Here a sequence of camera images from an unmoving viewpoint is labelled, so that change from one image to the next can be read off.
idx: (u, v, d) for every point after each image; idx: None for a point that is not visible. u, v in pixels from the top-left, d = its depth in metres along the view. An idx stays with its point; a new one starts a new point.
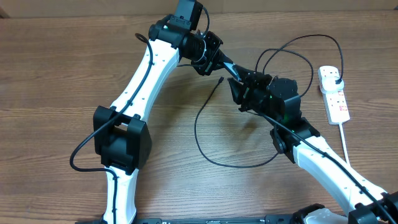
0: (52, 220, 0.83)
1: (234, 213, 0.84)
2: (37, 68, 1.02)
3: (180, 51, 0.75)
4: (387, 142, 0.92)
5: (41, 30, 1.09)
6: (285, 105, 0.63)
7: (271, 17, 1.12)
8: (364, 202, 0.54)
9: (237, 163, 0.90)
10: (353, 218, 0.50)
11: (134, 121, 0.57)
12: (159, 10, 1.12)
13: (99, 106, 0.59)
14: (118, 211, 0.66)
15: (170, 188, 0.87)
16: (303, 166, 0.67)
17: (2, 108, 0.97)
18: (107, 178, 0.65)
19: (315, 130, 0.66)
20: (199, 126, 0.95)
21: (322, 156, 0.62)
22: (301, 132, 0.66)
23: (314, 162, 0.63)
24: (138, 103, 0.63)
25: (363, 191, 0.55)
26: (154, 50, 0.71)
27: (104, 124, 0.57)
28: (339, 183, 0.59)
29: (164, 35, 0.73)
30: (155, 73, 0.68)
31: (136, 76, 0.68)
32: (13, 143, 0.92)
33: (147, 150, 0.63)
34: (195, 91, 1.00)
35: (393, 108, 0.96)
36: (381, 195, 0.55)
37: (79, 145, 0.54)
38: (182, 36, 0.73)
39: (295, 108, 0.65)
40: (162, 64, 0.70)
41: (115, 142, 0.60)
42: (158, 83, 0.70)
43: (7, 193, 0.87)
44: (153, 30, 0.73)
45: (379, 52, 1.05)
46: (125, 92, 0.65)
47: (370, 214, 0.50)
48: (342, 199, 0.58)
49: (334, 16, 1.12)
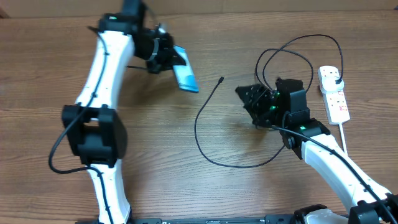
0: (52, 220, 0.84)
1: (234, 213, 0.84)
2: (37, 68, 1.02)
3: (132, 38, 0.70)
4: (387, 143, 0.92)
5: (41, 30, 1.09)
6: (290, 96, 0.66)
7: (271, 17, 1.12)
8: (367, 200, 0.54)
9: (237, 163, 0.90)
10: (355, 213, 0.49)
11: (102, 112, 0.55)
12: (159, 10, 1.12)
13: (64, 107, 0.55)
14: (112, 208, 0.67)
15: (170, 188, 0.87)
16: (309, 162, 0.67)
17: (2, 108, 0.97)
18: (91, 177, 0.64)
19: (324, 128, 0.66)
20: (199, 126, 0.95)
21: (330, 153, 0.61)
22: (310, 130, 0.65)
23: (322, 158, 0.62)
24: (103, 93, 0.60)
25: (367, 190, 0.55)
26: (106, 40, 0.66)
27: (72, 122, 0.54)
28: (344, 180, 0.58)
29: (114, 27, 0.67)
30: (112, 62, 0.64)
31: (94, 70, 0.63)
32: (13, 143, 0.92)
33: (124, 138, 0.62)
34: (195, 91, 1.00)
35: (394, 108, 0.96)
36: (385, 195, 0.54)
37: (54, 146, 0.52)
38: (130, 23, 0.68)
39: (302, 102, 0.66)
40: (118, 51, 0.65)
41: (87, 138, 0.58)
42: (119, 71, 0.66)
43: (7, 193, 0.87)
44: (102, 23, 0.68)
45: (379, 52, 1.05)
46: (87, 86, 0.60)
47: (372, 212, 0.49)
48: (346, 196, 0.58)
49: (334, 16, 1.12)
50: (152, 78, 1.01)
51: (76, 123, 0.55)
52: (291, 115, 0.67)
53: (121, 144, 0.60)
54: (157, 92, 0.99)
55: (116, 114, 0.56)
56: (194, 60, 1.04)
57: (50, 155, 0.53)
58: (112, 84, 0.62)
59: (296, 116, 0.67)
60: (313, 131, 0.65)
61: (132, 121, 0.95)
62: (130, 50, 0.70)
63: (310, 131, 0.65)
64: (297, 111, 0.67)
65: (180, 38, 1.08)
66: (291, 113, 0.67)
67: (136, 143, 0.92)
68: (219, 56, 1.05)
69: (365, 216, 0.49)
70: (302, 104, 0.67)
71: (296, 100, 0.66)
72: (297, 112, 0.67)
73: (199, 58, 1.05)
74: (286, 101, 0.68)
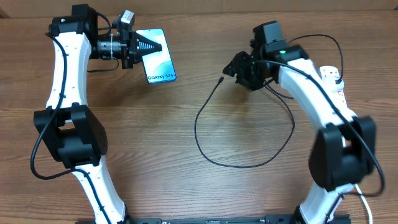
0: (52, 220, 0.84)
1: (234, 213, 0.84)
2: (37, 68, 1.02)
3: (89, 38, 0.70)
4: (387, 142, 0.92)
5: (41, 30, 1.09)
6: (263, 28, 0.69)
7: (271, 17, 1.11)
8: (334, 122, 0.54)
9: (237, 163, 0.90)
10: (322, 134, 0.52)
11: (73, 111, 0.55)
12: (159, 10, 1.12)
13: (34, 114, 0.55)
14: (106, 207, 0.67)
15: (170, 188, 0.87)
16: (287, 88, 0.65)
17: (2, 108, 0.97)
18: (79, 180, 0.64)
19: (304, 53, 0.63)
20: (199, 126, 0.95)
21: (306, 78, 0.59)
22: (290, 54, 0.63)
23: (298, 83, 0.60)
24: (71, 93, 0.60)
25: (336, 112, 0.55)
26: (63, 42, 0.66)
27: (45, 127, 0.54)
28: (316, 102, 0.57)
29: (66, 28, 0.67)
30: (73, 61, 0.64)
31: (56, 71, 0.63)
32: (13, 143, 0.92)
33: (101, 134, 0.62)
34: (194, 91, 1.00)
35: (394, 108, 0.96)
36: (352, 117, 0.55)
37: (33, 152, 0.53)
38: (83, 22, 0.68)
39: (276, 35, 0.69)
40: (76, 51, 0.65)
41: (65, 140, 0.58)
42: (83, 70, 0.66)
43: (8, 193, 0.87)
44: (52, 28, 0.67)
45: (380, 52, 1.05)
46: (53, 89, 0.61)
47: (337, 132, 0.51)
48: (316, 119, 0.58)
49: (334, 16, 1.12)
50: None
51: (51, 126, 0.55)
52: (267, 46, 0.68)
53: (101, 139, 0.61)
54: (156, 91, 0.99)
55: (89, 110, 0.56)
56: (193, 60, 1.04)
57: (32, 163, 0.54)
58: (77, 82, 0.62)
59: (273, 46, 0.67)
60: (291, 53, 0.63)
61: (133, 121, 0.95)
62: (89, 48, 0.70)
63: (288, 53, 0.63)
64: (272, 41, 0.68)
65: (180, 38, 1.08)
66: (267, 45, 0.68)
67: (136, 143, 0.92)
68: (219, 56, 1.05)
69: (332, 136, 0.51)
70: (277, 35, 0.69)
71: (268, 31, 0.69)
72: (272, 43, 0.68)
73: (199, 58, 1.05)
74: (262, 37, 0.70)
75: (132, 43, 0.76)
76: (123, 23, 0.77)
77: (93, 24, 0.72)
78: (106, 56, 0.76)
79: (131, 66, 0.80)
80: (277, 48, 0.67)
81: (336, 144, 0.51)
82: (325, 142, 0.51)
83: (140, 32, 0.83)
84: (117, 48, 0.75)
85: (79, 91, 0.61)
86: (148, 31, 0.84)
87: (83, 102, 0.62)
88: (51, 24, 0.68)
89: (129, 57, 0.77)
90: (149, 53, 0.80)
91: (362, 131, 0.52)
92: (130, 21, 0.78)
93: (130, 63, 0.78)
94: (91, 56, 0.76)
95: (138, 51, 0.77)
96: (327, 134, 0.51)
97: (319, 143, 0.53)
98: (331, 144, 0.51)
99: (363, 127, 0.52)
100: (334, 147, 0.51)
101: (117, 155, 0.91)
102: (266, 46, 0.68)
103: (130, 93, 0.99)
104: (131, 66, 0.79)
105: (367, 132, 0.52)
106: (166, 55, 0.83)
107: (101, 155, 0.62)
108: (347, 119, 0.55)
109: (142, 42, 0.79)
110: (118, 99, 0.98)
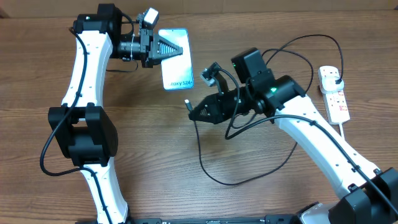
0: (52, 220, 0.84)
1: (234, 213, 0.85)
2: (37, 68, 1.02)
3: (111, 37, 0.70)
4: (386, 142, 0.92)
5: (41, 30, 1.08)
6: (245, 60, 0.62)
7: (272, 17, 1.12)
8: (357, 183, 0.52)
9: (237, 163, 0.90)
10: (347, 204, 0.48)
11: (87, 110, 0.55)
12: (160, 10, 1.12)
13: (49, 110, 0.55)
14: (109, 207, 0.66)
15: (171, 188, 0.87)
16: (285, 129, 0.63)
17: (2, 108, 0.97)
18: (86, 178, 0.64)
19: (298, 89, 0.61)
20: (200, 126, 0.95)
21: (310, 124, 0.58)
22: (282, 88, 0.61)
23: (301, 130, 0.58)
24: (87, 93, 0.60)
25: (357, 170, 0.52)
26: (84, 40, 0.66)
27: (60, 124, 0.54)
28: (330, 158, 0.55)
29: (89, 26, 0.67)
30: (92, 61, 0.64)
31: (75, 69, 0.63)
32: (13, 143, 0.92)
33: (113, 135, 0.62)
34: (197, 92, 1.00)
35: (393, 108, 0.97)
36: (374, 173, 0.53)
37: (43, 148, 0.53)
38: (106, 22, 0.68)
39: (259, 64, 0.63)
40: (96, 51, 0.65)
41: (77, 139, 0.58)
42: (101, 70, 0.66)
43: (8, 193, 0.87)
44: (76, 24, 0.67)
45: (379, 53, 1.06)
46: (71, 87, 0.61)
47: (364, 201, 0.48)
48: (332, 176, 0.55)
49: (334, 16, 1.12)
50: (152, 79, 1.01)
51: (64, 124, 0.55)
52: (253, 80, 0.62)
53: (111, 140, 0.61)
54: (156, 91, 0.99)
55: (102, 111, 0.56)
56: (194, 60, 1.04)
57: (41, 158, 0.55)
58: (94, 82, 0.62)
59: (259, 78, 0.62)
60: (283, 87, 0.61)
61: (133, 121, 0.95)
62: (110, 48, 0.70)
63: (280, 90, 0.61)
64: (257, 73, 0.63)
65: None
66: (253, 78, 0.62)
67: (136, 143, 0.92)
68: (220, 57, 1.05)
69: (358, 205, 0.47)
70: (261, 66, 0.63)
71: (250, 62, 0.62)
72: (258, 74, 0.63)
73: (200, 59, 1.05)
74: (243, 68, 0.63)
75: (152, 47, 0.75)
76: (146, 23, 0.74)
77: (117, 24, 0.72)
78: (126, 58, 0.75)
79: (150, 66, 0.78)
80: (262, 79, 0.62)
81: (364, 211, 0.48)
82: (355, 214, 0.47)
83: (162, 34, 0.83)
84: (136, 50, 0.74)
85: (96, 91, 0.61)
86: (171, 32, 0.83)
87: (99, 103, 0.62)
88: (76, 21, 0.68)
89: (148, 60, 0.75)
90: (168, 57, 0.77)
91: (388, 187, 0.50)
92: (154, 21, 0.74)
93: (149, 64, 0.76)
94: (111, 56, 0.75)
95: (157, 55, 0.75)
96: (353, 205, 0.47)
97: (344, 210, 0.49)
98: (359, 213, 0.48)
99: (388, 185, 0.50)
100: (361, 214, 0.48)
101: (118, 155, 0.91)
102: (252, 80, 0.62)
103: (131, 94, 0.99)
104: (150, 66, 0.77)
105: (393, 186, 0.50)
106: (187, 61, 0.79)
107: (110, 156, 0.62)
108: (369, 177, 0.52)
109: (163, 45, 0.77)
110: (119, 99, 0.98)
